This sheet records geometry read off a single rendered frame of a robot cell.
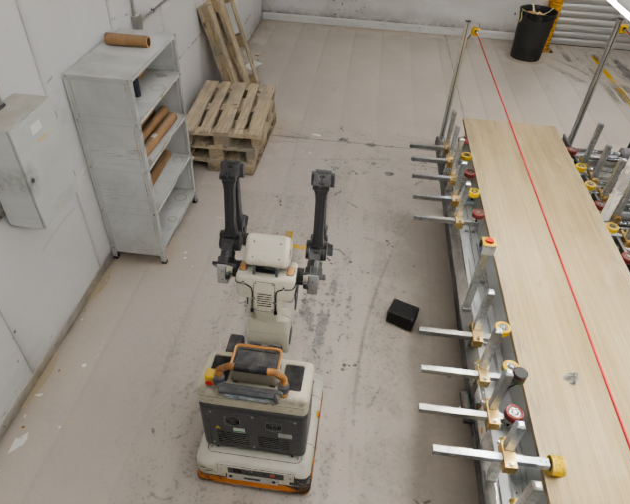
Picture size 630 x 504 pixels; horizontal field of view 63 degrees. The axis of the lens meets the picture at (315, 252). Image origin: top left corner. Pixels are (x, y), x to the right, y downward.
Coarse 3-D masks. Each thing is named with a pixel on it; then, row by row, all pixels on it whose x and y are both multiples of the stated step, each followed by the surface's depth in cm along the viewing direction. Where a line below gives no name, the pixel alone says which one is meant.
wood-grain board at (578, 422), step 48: (480, 144) 410; (528, 144) 414; (480, 192) 358; (528, 192) 361; (576, 192) 364; (528, 240) 320; (576, 240) 323; (528, 288) 288; (576, 288) 290; (624, 288) 291; (528, 336) 261; (576, 336) 263; (624, 336) 264; (528, 384) 239; (576, 384) 241; (624, 384) 242; (576, 432) 222; (576, 480) 206; (624, 480) 207
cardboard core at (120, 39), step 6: (108, 36) 355; (114, 36) 355; (120, 36) 355; (126, 36) 355; (132, 36) 354; (138, 36) 354; (144, 36) 354; (108, 42) 357; (114, 42) 357; (120, 42) 356; (126, 42) 356; (132, 42) 355; (138, 42) 355; (144, 42) 354; (150, 42) 361
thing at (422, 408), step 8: (424, 408) 232; (432, 408) 232; (440, 408) 232; (448, 408) 232; (456, 408) 233; (456, 416) 232; (464, 416) 231; (472, 416) 231; (480, 416) 230; (512, 424) 231
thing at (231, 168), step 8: (224, 160) 238; (232, 160) 239; (224, 168) 235; (232, 168) 235; (224, 176) 233; (232, 176) 232; (224, 184) 235; (232, 184) 235; (224, 192) 237; (232, 192) 237; (224, 200) 240; (232, 200) 239; (224, 208) 242; (232, 208) 242; (232, 216) 244; (232, 224) 246; (224, 232) 249; (232, 232) 248; (240, 232) 252; (240, 240) 253; (240, 248) 255
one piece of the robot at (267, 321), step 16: (240, 272) 239; (256, 272) 239; (288, 272) 240; (240, 288) 241; (256, 288) 240; (272, 288) 239; (288, 288) 238; (256, 304) 245; (272, 304) 244; (256, 320) 262; (272, 320) 259; (288, 320) 263; (256, 336) 269; (272, 336) 268; (288, 336) 268
